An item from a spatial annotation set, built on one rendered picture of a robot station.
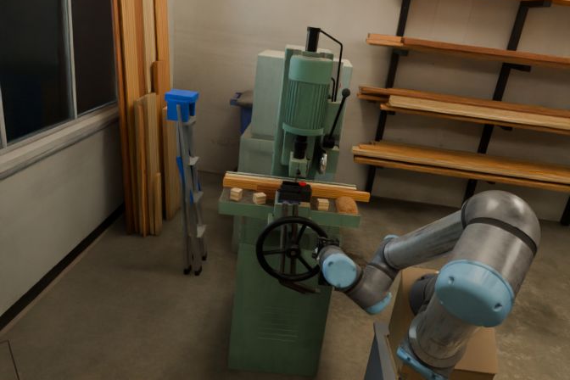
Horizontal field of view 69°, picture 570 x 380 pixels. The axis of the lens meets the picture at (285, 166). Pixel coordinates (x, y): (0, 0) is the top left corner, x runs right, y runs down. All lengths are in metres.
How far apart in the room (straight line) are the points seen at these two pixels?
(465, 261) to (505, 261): 0.06
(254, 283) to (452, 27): 3.04
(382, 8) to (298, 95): 2.48
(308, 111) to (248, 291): 0.85
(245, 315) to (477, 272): 1.46
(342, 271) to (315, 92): 0.76
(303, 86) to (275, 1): 2.43
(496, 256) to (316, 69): 1.12
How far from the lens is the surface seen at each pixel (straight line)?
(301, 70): 1.69
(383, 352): 1.70
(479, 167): 4.01
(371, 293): 1.28
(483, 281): 0.74
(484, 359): 1.65
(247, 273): 1.92
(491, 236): 0.78
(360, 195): 1.94
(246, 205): 1.76
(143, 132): 3.02
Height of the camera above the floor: 1.66
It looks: 20 degrees down
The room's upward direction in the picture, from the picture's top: 7 degrees clockwise
